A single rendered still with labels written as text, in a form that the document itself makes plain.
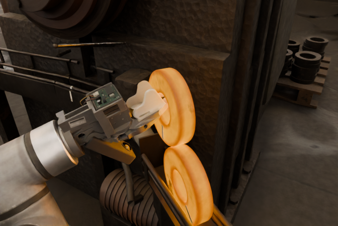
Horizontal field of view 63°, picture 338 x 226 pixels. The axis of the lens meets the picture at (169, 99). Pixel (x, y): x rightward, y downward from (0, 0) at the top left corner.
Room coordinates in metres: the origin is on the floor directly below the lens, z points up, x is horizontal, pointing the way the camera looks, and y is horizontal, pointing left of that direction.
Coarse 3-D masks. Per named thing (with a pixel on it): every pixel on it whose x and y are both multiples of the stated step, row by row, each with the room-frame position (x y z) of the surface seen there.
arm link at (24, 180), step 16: (16, 144) 0.35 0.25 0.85; (0, 160) 0.32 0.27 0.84; (16, 160) 0.33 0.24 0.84; (32, 160) 0.33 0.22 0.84; (0, 176) 0.31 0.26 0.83; (16, 176) 0.31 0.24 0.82; (32, 176) 0.32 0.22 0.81; (48, 176) 0.33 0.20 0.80; (0, 192) 0.29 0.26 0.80; (16, 192) 0.30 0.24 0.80; (32, 192) 0.31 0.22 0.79; (0, 208) 0.28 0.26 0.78
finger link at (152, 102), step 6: (150, 90) 0.44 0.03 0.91; (144, 96) 0.43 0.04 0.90; (150, 96) 0.43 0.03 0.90; (156, 96) 0.44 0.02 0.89; (144, 102) 0.43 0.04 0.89; (150, 102) 0.43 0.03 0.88; (156, 102) 0.44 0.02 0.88; (162, 102) 0.45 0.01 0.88; (138, 108) 0.42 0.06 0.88; (144, 108) 0.43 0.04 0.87; (150, 108) 0.43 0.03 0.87; (156, 108) 0.44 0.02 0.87; (162, 108) 0.44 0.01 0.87; (138, 114) 0.42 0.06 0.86; (144, 114) 0.43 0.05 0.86; (150, 114) 0.43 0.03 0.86; (138, 120) 0.42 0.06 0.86
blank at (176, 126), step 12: (156, 72) 0.49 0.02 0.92; (168, 72) 0.47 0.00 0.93; (156, 84) 0.49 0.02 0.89; (168, 84) 0.44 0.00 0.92; (180, 84) 0.44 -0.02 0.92; (168, 96) 0.44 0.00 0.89; (180, 96) 0.42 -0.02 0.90; (168, 108) 0.50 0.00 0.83; (180, 108) 0.41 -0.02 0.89; (192, 108) 0.42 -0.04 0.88; (168, 120) 0.47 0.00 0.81; (180, 120) 0.40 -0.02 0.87; (192, 120) 0.41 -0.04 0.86; (168, 132) 0.44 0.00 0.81; (180, 132) 0.40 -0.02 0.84; (192, 132) 0.41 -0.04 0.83; (168, 144) 0.44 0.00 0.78; (180, 144) 0.42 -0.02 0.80
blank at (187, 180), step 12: (168, 156) 0.43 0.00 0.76; (180, 156) 0.39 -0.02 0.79; (192, 156) 0.39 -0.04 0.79; (168, 168) 0.43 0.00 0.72; (180, 168) 0.38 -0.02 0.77; (192, 168) 0.36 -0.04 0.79; (168, 180) 0.43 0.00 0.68; (180, 180) 0.42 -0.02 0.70; (192, 180) 0.34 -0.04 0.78; (204, 180) 0.35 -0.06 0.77; (180, 192) 0.40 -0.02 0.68; (192, 192) 0.34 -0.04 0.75; (204, 192) 0.33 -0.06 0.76; (180, 204) 0.38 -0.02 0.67; (192, 204) 0.34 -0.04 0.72; (204, 204) 0.32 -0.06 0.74; (192, 216) 0.33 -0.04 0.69; (204, 216) 0.32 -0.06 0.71
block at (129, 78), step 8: (128, 72) 0.74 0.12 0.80; (136, 72) 0.74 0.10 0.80; (144, 72) 0.74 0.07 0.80; (120, 80) 0.70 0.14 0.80; (128, 80) 0.69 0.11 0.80; (136, 80) 0.69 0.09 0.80; (144, 80) 0.71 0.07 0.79; (120, 88) 0.69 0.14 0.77; (128, 88) 0.68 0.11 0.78; (136, 88) 0.67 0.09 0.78; (128, 96) 0.68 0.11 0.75; (152, 128) 0.73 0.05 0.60; (136, 144) 0.67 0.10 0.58
